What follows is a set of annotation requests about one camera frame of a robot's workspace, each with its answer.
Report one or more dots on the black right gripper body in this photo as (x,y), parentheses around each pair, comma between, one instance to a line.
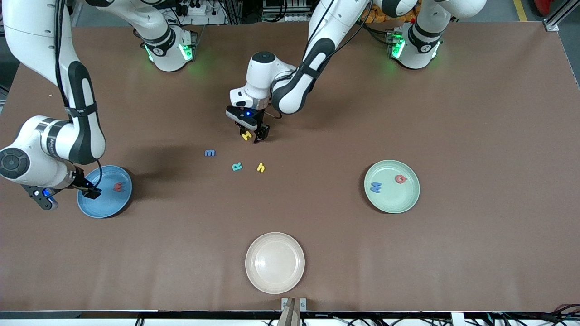
(84,184)

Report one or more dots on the yellow foam letter H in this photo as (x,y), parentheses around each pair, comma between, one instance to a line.
(247,135)

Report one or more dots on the salmon foam lowercase w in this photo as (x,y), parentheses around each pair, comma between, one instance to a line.
(118,186)

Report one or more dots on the teal foam letter R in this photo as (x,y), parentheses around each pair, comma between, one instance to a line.
(237,166)

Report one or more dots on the blue foam capital M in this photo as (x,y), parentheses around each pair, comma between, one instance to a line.
(375,187)

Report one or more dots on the pink foam letter Q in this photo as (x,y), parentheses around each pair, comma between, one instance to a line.
(400,179)

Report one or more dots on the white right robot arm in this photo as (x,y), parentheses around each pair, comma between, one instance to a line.
(31,31)

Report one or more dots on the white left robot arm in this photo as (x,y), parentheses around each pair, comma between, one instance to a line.
(335,18)

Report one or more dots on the blue round plate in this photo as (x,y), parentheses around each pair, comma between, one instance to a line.
(108,206)

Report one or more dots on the yellow foam lowercase h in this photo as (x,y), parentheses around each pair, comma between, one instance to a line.
(261,167)

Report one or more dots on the white power strip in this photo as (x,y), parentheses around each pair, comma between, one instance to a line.
(199,9)
(285,18)

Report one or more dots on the cream round plate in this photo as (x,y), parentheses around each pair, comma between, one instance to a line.
(275,262)

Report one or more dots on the green round plate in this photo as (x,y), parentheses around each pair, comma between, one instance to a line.
(394,199)

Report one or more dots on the orange items pile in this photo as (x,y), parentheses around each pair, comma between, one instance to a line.
(376,17)

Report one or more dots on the brown table cover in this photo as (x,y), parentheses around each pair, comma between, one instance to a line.
(453,271)

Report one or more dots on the red round object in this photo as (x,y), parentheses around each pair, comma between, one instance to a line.
(543,5)

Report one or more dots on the table edge rail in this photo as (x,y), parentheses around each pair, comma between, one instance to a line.
(45,314)

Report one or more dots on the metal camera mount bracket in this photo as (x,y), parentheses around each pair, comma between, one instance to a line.
(285,302)

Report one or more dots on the aluminium frame post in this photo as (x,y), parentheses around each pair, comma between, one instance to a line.
(552,25)

